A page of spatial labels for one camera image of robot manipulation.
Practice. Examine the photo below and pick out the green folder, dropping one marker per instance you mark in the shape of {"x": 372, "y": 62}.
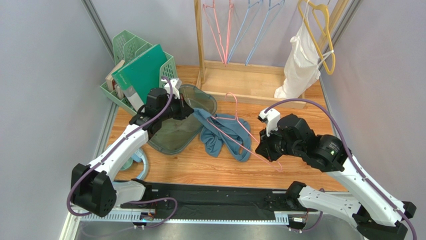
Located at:
{"x": 137, "y": 77}

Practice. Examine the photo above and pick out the clear plastic basin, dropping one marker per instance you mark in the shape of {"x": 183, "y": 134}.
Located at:
{"x": 175, "y": 135}

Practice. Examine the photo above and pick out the pink hanger on rack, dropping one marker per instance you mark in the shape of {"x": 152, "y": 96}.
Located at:
{"x": 228, "y": 31}
{"x": 214, "y": 28}

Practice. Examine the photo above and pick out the light blue hanger on table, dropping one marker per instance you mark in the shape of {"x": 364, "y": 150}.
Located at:
{"x": 140, "y": 157}

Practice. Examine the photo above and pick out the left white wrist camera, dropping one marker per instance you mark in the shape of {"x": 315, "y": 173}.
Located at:
{"x": 172, "y": 87}

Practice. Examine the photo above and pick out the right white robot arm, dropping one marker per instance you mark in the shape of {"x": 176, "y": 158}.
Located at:
{"x": 372, "y": 211}

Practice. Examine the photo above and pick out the wooden clothes rack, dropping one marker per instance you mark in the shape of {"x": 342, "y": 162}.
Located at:
{"x": 251, "y": 84}

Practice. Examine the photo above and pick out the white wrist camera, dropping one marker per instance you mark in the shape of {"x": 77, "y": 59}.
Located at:
{"x": 270, "y": 118}
{"x": 172, "y": 87}

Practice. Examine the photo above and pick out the blue tank top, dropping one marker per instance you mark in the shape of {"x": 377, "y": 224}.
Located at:
{"x": 223, "y": 133}

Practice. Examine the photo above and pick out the white garment on hanger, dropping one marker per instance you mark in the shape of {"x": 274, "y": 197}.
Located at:
{"x": 301, "y": 69}

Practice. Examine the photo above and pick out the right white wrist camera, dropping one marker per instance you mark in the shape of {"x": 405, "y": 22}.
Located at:
{"x": 270, "y": 118}

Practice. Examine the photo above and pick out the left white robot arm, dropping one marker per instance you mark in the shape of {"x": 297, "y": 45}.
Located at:
{"x": 92, "y": 185}

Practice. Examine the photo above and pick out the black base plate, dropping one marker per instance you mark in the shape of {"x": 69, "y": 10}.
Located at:
{"x": 203, "y": 202}

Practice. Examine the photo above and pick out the yellow hanger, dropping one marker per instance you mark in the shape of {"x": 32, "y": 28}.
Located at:
{"x": 328, "y": 59}

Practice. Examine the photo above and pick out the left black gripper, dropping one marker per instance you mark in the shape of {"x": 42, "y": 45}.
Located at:
{"x": 184, "y": 109}

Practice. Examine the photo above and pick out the blue hanger on rack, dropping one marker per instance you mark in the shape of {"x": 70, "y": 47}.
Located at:
{"x": 273, "y": 9}
{"x": 241, "y": 31}

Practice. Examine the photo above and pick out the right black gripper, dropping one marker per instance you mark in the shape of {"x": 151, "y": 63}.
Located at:
{"x": 267, "y": 146}

